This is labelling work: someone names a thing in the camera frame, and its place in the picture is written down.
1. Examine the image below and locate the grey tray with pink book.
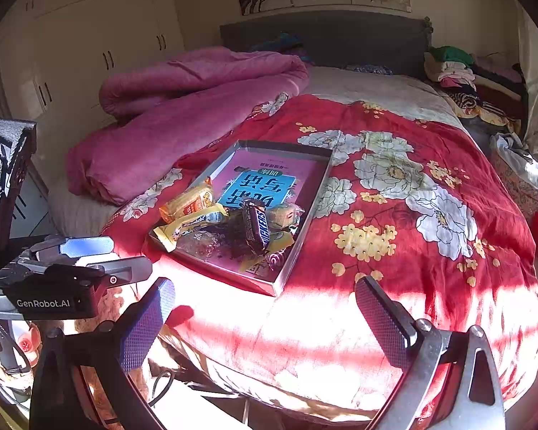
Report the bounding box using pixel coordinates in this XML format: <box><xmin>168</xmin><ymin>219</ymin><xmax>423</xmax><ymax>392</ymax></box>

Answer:
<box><xmin>148</xmin><ymin>140</ymin><xmax>332</xmax><ymax>297</ymax></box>

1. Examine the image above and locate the floral laundry basket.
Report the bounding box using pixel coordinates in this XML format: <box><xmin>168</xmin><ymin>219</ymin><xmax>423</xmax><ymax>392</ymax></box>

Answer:
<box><xmin>490</xmin><ymin>133</ymin><xmax>538</xmax><ymax>221</ymax></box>

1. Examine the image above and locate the beige curtain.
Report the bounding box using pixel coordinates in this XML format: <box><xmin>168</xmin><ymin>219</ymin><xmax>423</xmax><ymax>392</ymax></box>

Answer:
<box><xmin>516</xmin><ymin>2</ymin><xmax>538</xmax><ymax>159</ymax></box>

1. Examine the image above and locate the dark headboard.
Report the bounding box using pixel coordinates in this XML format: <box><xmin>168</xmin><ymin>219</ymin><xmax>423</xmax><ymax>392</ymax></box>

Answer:
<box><xmin>220</xmin><ymin>10</ymin><xmax>433</xmax><ymax>78</ymax></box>

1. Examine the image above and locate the yellow wafer stick packet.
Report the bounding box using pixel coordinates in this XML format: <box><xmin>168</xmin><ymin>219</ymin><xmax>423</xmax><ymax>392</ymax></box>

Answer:
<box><xmin>152</xmin><ymin>203</ymin><xmax>229</xmax><ymax>252</ymax></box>

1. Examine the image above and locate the clear walnut pastry packet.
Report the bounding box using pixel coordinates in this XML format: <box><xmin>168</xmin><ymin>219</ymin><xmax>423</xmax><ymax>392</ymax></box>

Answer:
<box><xmin>176</xmin><ymin>230</ymin><xmax>223</xmax><ymax>260</ymax></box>

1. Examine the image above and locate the snickers bar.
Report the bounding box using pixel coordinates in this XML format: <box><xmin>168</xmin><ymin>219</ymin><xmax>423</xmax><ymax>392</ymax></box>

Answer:
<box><xmin>242</xmin><ymin>199</ymin><xmax>270</xmax><ymax>254</ymax></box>

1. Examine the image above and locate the folded clothes pile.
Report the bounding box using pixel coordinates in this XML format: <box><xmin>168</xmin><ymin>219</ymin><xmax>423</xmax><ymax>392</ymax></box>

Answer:
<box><xmin>424</xmin><ymin>46</ymin><xmax>528</xmax><ymax>133</ymax></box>

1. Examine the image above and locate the cream wardrobe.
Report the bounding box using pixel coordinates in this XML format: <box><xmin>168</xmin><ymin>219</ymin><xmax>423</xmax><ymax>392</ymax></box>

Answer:
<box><xmin>0</xmin><ymin>0</ymin><xmax>184</xmax><ymax>185</ymax></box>

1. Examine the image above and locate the black green pea packet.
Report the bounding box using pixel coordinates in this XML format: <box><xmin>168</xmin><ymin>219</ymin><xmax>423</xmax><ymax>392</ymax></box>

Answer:
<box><xmin>226</xmin><ymin>211</ymin><xmax>250</xmax><ymax>258</ymax></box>

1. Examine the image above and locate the pink blanket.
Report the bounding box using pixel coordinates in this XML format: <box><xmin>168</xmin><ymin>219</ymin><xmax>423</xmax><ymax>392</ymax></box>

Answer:
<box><xmin>67</xmin><ymin>47</ymin><xmax>309</xmax><ymax>205</ymax></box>

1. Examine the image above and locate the yellow green snack packet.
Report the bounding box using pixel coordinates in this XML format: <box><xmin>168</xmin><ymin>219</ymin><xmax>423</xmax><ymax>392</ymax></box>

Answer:
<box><xmin>239</xmin><ymin>231</ymin><xmax>294</xmax><ymax>272</ymax></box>

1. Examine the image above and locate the beige bed sheet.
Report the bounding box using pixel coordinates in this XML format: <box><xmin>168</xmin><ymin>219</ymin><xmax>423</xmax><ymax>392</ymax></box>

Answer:
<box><xmin>303</xmin><ymin>66</ymin><xmax>464</xmax><ymax>130</ymax></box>

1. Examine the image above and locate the orange rice cracker packet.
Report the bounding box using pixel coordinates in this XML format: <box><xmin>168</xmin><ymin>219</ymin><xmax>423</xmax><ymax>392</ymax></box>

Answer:
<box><xmin>159</xmin><ymin>177</ymin><xmax>216</xmax><ymax>223</ymax></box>

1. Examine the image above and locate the red panda snack packet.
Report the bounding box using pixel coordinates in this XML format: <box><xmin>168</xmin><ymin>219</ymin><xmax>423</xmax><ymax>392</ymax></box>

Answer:
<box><xmin>265</xmin><ymin>249</ymin><xmax>288</xmax><ymax>273</ymax></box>

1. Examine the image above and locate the clear meat floss cake packet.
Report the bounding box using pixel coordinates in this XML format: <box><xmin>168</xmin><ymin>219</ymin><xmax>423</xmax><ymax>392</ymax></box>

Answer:
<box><xmin>266</xmin><ymin>203</ymin><xmax>304</xmax><ymax>231</ymax></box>

